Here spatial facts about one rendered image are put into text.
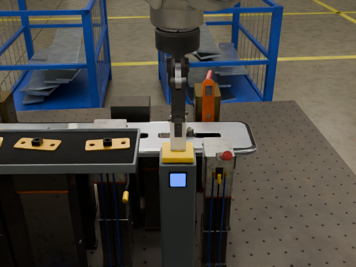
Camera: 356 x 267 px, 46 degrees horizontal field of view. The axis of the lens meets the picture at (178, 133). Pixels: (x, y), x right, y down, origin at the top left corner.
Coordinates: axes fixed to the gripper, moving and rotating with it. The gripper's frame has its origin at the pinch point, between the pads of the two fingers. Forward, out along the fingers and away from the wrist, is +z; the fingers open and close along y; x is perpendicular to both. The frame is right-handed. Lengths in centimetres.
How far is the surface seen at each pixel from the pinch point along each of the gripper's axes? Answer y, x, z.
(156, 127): 38.2, 5.9, 19.0
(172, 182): -4.0, 1.2, 8.4
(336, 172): 58, -59, 49
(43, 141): 1.8, 26.2, 2.5
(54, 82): 236, 93, 84
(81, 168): -6.9, 17.3, 3.0
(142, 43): 457, 39, 119
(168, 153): -1.6, 1.8, 3.5
